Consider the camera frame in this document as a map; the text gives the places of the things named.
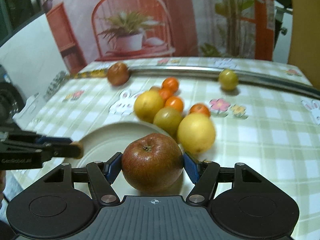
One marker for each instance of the yellow orange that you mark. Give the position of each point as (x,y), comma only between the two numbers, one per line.
(196,133)

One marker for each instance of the brown kiwi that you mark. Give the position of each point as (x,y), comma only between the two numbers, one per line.
(78,150)
(156,88)

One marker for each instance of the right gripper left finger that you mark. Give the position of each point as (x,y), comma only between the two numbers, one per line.
(110,170)

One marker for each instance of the brown wooden board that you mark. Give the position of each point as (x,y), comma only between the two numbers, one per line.
(304,50)

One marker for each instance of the printed plant backdrop cloth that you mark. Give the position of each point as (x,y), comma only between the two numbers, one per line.
(117,30)

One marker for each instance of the large yellow grapefruit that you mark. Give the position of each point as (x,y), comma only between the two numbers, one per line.
(147,105)

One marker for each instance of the white round plate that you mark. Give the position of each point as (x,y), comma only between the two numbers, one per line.
(103,143)

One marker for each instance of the orange tangerine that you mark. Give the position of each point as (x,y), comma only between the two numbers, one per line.
(200,108)
(171,83)
(175,102)
(165,93)

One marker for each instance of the curved steel sword blade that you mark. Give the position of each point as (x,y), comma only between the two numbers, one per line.
(246,77)

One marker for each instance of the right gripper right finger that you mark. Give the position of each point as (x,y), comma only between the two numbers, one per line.
(195,169)

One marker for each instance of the yellow-green pear-like fruit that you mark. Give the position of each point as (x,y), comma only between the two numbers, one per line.
(168,119)

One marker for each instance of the red apple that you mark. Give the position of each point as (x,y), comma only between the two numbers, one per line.
(118,74)
(152,163)

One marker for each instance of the small yellow-green round fruit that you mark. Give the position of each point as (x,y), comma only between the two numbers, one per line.
(228,80)

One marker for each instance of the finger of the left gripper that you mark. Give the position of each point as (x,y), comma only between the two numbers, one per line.
(53,140)
(56,151)

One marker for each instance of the gold sword handle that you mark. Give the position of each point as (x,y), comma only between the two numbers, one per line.
(99,73)

